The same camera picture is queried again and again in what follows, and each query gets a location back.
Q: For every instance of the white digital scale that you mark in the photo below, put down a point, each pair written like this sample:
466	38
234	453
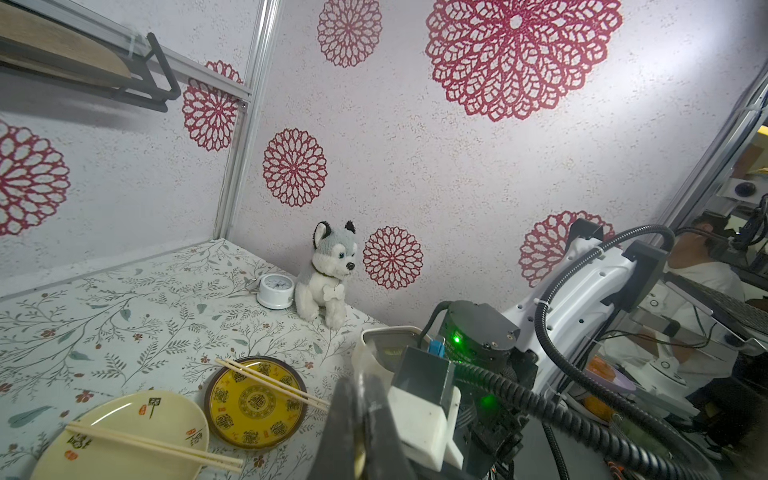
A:
378	351

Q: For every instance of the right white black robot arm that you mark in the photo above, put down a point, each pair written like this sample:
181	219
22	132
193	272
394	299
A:
592	272

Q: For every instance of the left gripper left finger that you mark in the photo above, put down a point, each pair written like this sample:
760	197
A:
337	453

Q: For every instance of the floral table mat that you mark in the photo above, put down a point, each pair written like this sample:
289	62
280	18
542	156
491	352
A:
159	324

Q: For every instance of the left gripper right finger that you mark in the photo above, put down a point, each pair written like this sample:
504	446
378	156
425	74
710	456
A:
384	455

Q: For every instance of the grey husky plush toy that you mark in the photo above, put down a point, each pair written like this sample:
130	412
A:
321	285

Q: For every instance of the grey wall shelf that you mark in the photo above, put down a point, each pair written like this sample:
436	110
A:
153	83

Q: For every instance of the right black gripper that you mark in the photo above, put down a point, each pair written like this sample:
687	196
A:
489	429

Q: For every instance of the small white alarm clock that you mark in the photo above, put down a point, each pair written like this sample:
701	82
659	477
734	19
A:
275	291

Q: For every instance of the yellow patterned plate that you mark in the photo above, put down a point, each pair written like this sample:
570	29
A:
248	414

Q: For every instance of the chopsticks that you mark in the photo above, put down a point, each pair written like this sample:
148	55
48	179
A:
285	389
203	458

